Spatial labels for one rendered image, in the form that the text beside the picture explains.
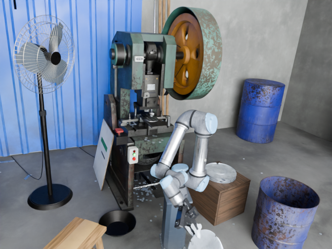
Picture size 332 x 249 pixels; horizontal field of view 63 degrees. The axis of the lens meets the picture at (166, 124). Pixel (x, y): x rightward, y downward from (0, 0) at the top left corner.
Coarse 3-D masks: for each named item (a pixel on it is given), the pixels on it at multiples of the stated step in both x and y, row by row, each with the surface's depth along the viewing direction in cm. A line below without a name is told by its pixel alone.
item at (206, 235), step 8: (200, 232) 145; (208, 232) 149; (192, 240) 139; (200, 240) 143; (208, 240) 147; (216, 240) 151; (192, 248) 138; (200, 248) 141; (208, 248) 144; (216, 248) 149
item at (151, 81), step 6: (150, 72) 234; (150, 78) 231; (156, 78) 233; (150, 84) 233; (156, 84) 235; (144, 90) 232; (150, 90) 235; (156, 90) 237; (138, 96) 243; (144, 96) 233; (150, 96) 237; (156, 96) 239; (138, 102) 244; (144, 102) 236; (150, 102) 235; (156, 102) 237
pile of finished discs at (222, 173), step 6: (210, 168) 244; (216, 168) 244; (222, 168) 244; (228, 168) 246; (210, 174) 234; (216, 174) 235; (222, 174) 235; (228, 174) 236; (234, 174) 237; (216, 180) 229; (222, 180) 228; (228, 180) 229
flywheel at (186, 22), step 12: (180, 24) 248; (192, 24) 226; (180, 36) 252; (192, 36) 234; (180, 48) 247; (192, 48) 236; (180, 60) 249; (192, 60) 238; (180, 72) 258; (192, 72) 240; (180, 84) 261; (192, 84) 235
